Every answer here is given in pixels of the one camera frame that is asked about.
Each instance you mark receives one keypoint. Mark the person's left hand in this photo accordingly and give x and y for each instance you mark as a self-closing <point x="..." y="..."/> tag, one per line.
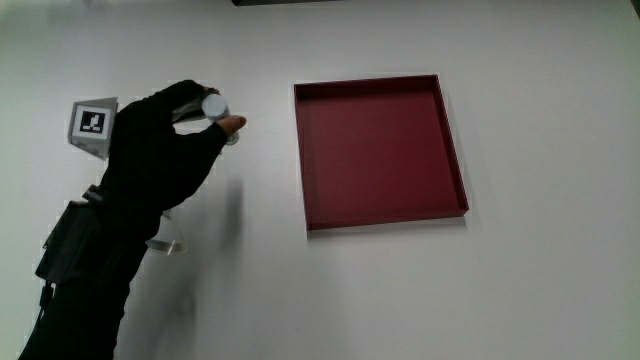
<point x="145" y="150"/>

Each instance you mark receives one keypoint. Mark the white glue stick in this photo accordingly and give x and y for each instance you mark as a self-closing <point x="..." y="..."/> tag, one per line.
<point x="215" y="106"/>

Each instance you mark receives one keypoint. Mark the person's left forearm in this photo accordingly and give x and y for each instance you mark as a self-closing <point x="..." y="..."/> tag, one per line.
<point x="85" y="320"/>

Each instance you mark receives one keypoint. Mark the black forearm sensor box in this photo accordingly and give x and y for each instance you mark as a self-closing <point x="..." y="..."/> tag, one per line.
<point x="70" y="240"/>

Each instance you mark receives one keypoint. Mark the dark red square tray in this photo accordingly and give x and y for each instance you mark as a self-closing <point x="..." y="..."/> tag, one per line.
<point x="375" y="155"/>

